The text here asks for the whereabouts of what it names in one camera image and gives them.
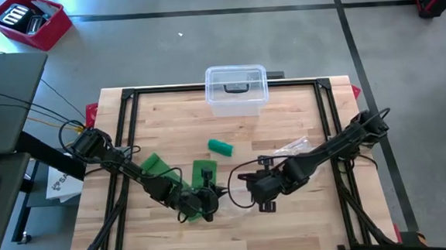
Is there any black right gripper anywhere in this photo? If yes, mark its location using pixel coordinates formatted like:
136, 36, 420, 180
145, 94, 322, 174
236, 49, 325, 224
235, 154, 297, 214

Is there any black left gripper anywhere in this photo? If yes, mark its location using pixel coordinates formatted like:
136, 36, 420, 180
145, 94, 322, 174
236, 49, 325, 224
173, 166, 230, 224

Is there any clear plastic zip bag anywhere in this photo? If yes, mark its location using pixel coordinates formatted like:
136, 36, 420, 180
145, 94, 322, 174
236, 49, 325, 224
272, 134, 320, 177
211, 183, 262, 220

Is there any teal green elastic bandage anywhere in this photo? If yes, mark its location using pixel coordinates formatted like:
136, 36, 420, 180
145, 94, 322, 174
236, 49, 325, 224
207, 137, 235, 159

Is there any dark green elastic bandage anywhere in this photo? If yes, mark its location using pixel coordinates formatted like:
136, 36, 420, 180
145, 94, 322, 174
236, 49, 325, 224
139, 148, 222, 226

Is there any clear plastic storage box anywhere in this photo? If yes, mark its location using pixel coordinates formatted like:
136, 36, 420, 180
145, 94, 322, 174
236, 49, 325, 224
203, 63, 270, 120

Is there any clear lid with black handle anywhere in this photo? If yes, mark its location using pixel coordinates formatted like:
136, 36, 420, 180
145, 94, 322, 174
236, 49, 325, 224
203, 63, 269, 106

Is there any white printed sheet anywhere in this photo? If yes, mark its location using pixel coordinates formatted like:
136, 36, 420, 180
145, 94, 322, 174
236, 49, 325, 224
43, 164, 86, 205

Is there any black desk support beam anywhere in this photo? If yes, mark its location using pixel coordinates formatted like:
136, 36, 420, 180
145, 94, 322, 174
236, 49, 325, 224
13, 127, 88, 185

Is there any dark desk leg with caster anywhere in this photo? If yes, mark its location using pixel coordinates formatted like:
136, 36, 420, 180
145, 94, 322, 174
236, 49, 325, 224
7, 161, 41, 246

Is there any grey desk top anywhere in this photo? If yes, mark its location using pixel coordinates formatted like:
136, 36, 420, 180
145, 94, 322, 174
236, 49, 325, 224
0, 50, 54, 155
0, 152, 36, 250

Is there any red plastic crate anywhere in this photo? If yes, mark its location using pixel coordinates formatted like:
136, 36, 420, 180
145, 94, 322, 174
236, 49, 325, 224
0, 0, 75, 54

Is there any black and silver device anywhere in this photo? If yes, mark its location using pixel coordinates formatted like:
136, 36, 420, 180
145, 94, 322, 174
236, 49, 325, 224
25, 14, 50, 36

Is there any grey sheet in crate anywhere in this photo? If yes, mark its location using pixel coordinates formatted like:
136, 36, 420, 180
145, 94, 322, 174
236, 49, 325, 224
31, 0, 60, 17

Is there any black device with white stripes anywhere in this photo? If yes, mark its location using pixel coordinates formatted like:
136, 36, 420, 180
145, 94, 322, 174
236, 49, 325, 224
0, 3, 32, 28

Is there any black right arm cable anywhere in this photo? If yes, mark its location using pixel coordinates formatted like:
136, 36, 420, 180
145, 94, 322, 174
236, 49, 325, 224
225, 156, 291, 211

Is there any black aluminium table frame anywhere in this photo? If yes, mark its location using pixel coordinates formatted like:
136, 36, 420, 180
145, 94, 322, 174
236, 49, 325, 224
60, 72, 398, 250

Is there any yellow cable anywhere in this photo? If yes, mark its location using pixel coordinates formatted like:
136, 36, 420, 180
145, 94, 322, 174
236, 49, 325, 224
26, 112, 89, 150

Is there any black floor cable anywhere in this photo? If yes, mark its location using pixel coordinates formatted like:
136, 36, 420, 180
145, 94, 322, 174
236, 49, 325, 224
39, 74, 87, 122

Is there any black desk cable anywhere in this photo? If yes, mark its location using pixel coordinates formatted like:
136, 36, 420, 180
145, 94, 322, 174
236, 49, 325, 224
0, 81, 84, 130
0, 97, 73, 130

